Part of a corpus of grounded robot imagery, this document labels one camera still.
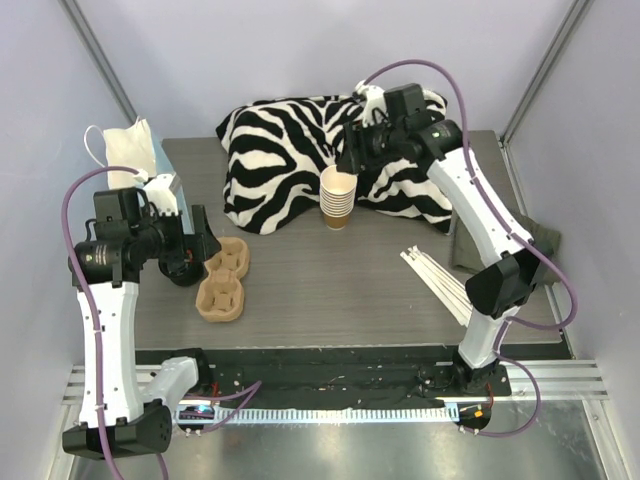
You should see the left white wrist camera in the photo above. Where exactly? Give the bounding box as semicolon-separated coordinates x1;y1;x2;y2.
133;170;181;216

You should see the bundle of white wrapped straws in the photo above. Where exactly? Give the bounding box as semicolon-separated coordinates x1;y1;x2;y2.
400;246;472;327

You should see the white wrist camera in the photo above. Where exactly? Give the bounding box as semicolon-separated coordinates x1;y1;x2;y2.
354;80;387;127
133;170;181;216

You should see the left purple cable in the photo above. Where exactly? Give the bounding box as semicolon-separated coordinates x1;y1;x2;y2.
60;167;271;480

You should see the white slotted cable duct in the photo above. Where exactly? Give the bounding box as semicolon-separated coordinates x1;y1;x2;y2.
172;407;460;425

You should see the olive green cloth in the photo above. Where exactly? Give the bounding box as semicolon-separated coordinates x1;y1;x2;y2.
449;209;562;287

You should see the stack of paper cups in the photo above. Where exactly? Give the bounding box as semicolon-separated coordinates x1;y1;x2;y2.
320;165;358;230

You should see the aluminium frame rail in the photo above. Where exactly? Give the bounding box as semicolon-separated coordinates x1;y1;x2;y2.
61;360;609;405

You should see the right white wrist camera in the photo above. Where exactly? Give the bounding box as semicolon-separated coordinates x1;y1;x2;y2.
354;80;387;127

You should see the brown cardboard cup carrier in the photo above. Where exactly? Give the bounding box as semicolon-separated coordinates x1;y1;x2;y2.
195;237;251;323

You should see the stack of black lids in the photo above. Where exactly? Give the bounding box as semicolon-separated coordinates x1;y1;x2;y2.
158;260;205;287

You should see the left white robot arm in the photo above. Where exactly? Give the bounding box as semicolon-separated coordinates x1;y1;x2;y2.
62;187;221;460

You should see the zebra print pillow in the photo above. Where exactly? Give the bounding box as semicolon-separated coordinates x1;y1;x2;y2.
216;94;453;235

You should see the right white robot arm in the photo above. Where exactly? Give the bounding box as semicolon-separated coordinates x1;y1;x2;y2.
337;83;552;395

